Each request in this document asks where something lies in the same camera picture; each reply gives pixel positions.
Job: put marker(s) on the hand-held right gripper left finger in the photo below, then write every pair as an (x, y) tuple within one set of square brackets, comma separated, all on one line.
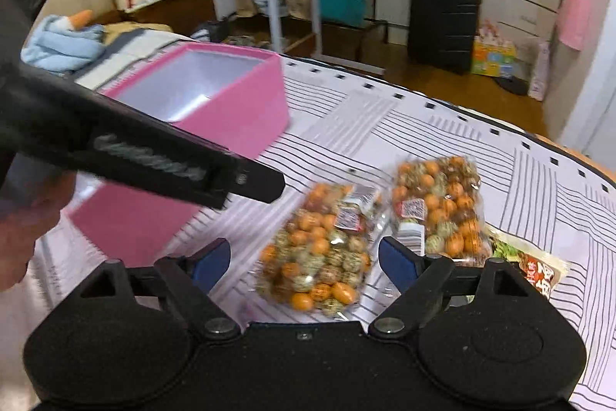
[(214, 264)]

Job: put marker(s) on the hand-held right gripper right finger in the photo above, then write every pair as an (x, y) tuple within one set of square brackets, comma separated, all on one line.
[(399, 259)]

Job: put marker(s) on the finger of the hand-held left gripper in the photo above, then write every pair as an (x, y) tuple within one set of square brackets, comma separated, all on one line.
[(144, 146)]

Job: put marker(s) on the clear bag of coated peanuts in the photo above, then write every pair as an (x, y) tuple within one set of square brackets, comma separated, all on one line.
[(435, 209), (315, 252)]

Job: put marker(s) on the pink cardboard box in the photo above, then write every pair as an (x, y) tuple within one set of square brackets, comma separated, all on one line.
[(250, 103)]

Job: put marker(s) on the person's left hand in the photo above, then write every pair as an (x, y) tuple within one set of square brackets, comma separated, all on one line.
[(19, 247)]

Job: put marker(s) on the white plush duck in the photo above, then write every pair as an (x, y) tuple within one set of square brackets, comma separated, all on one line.
[(77, 20)]

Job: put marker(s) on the light blue blanket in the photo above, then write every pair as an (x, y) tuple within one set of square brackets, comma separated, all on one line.
[(62, 47)]

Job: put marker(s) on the red and beige snack packet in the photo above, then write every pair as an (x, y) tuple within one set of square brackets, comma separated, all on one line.
[(534, 269)]

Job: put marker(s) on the wooden nightstand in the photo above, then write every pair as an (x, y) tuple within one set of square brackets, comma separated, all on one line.
[(178, 6)]

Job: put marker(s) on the colourful cartoon box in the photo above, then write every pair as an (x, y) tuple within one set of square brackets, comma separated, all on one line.
[(493, 52)]

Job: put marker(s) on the white paper bag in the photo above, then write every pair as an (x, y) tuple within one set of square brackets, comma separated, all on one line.
[(540, 71)]

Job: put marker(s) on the black hard-shell suitcase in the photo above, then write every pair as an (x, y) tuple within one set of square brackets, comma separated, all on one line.
[(442, 21)]

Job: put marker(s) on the teal shopping bag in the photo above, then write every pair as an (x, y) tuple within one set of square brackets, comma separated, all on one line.
[(344, 1)]

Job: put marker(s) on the pink hanging bag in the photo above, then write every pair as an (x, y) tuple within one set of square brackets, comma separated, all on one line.
[(573, 18)]

